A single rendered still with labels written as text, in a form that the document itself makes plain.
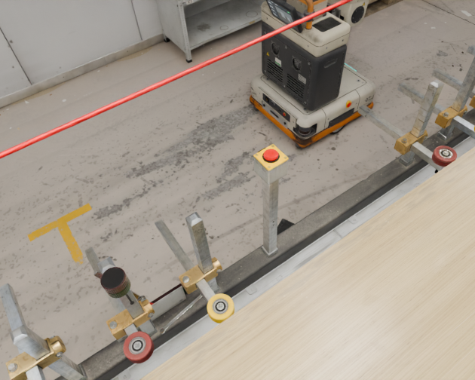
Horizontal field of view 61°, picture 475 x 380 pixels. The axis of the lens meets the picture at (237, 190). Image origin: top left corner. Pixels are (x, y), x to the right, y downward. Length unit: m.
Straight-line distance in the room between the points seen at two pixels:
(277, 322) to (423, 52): 3.08
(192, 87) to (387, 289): 2.50
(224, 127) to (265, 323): 2.00
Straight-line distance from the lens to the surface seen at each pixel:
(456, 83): 2.19
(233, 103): 3.20
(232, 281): 1.49
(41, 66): 3.73
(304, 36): 2.44
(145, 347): 1.23
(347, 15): 2.72
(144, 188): 2.72
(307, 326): 1.22
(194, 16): 4.04
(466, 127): 1.91
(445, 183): 1.60
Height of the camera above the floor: 2.05
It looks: 52 degrees down
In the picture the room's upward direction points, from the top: 5 degrees counter-clockwise
